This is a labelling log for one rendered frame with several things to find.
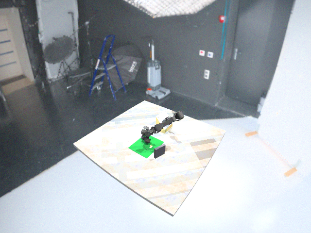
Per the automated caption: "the black cooling fan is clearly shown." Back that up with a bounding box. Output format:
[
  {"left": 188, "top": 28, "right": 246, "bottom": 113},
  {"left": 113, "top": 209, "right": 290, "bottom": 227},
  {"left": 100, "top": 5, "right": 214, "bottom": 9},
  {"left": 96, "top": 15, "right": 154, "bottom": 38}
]
[{"left": 154, "top": 144, "right": 166, "bottom": 159}]

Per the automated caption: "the green circuit board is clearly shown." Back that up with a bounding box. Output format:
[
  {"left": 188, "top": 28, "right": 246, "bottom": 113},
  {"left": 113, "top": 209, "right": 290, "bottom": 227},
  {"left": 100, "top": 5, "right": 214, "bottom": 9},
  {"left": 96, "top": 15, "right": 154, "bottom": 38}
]
[{"left": 128, "top": 136, "right": 164, "bottom": 158}]

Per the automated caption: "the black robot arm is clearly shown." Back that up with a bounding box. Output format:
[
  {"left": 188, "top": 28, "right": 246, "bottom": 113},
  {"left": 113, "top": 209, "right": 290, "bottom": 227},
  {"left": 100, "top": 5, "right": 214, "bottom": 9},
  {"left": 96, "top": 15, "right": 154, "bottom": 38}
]
[{"left": 141, "top": 111, "right": 184, "bottom": 137}]

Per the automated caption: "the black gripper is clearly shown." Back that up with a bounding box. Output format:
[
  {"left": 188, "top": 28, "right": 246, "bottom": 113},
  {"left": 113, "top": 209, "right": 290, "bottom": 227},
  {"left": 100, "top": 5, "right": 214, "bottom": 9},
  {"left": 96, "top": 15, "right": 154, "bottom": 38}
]
[{"left": 142, "top": 126, "right": 150, "bottom": 143}]

